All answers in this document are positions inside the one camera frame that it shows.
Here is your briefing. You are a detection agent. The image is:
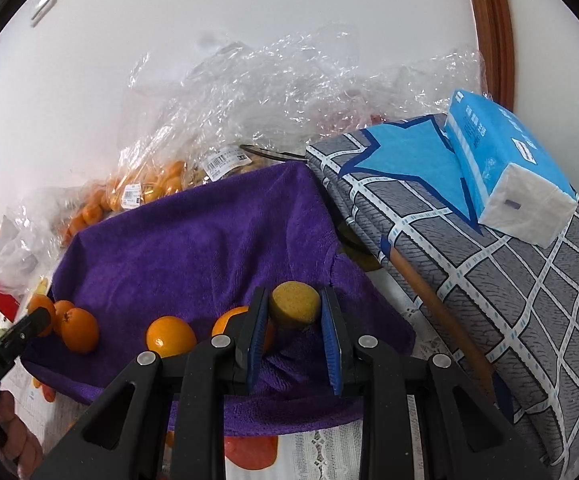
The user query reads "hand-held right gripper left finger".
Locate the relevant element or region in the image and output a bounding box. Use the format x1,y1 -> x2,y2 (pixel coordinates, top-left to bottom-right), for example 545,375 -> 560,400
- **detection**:
32,286 -> 273,480

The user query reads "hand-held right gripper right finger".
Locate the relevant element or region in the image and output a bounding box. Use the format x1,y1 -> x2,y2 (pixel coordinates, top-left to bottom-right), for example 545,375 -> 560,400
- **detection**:
319,287 -> 553,480

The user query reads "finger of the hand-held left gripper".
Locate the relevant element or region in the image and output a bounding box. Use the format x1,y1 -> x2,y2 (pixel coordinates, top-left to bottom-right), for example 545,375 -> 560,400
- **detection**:
0,306 -> 54,357
32,286 -> 273,480

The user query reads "orange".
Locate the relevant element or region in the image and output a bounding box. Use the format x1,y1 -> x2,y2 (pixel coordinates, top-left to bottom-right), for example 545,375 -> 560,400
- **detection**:
146,316 -> 198,358
27,294 -> 58,338
54,300 -> 100,354
212,306 -> 276,353

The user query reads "small yellow-green fruit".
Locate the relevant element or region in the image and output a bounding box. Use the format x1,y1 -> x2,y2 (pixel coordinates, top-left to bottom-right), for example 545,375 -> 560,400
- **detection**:
268,281 -> 321,330

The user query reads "purple towel-lined tray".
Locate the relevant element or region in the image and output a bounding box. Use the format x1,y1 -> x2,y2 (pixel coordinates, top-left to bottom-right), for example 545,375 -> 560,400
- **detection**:
22,162 -> 416,436

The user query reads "person's left hand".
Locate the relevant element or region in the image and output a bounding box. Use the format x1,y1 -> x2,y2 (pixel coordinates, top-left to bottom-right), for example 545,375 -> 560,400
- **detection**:
0,392 -> 45,476

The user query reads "clear plastic bag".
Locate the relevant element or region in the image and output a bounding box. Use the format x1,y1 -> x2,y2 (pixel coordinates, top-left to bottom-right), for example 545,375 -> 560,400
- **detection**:
0,187 -> 80,296

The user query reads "fruit print tablecloth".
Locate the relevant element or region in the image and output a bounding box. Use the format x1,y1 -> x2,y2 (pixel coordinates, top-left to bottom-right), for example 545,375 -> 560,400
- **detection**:
14,240 -> 500,480

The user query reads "brown wooden stick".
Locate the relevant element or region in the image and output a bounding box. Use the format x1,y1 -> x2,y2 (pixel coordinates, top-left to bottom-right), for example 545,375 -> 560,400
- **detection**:
389,247 -> 497,376

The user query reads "clear bag of brown snacks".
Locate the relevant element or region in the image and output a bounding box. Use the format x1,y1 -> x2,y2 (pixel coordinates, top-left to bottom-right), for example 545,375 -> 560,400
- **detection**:
190,147 -> 290,186

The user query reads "folded grey plaid blanket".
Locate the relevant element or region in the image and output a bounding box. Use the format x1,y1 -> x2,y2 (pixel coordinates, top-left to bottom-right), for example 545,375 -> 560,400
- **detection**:
305,114 -> 579,480

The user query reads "clear bag of oranges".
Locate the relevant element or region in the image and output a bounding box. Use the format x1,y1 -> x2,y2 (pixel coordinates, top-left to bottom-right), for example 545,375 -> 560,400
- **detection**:
60,157 -> 205,246

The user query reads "blue tissue pack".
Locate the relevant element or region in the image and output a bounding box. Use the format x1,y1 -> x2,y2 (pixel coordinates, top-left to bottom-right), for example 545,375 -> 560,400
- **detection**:
442,89 -> 577,248

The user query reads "crumpled clear plastic wrap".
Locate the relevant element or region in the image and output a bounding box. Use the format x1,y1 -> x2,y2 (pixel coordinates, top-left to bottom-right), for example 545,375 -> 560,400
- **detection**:
120,30 -> 485,181

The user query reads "black cable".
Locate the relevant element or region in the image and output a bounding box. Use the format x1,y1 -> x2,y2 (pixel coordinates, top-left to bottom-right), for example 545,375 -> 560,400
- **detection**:
240,144 -> 310,163

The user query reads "white light switch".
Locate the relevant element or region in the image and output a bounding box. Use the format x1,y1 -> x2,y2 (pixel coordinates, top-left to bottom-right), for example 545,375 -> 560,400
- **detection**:
30,0 -> 56,26

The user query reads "brown wooden door frame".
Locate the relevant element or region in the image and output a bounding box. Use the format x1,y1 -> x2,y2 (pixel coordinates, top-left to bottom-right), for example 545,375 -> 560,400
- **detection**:
462,0 -> 515,113

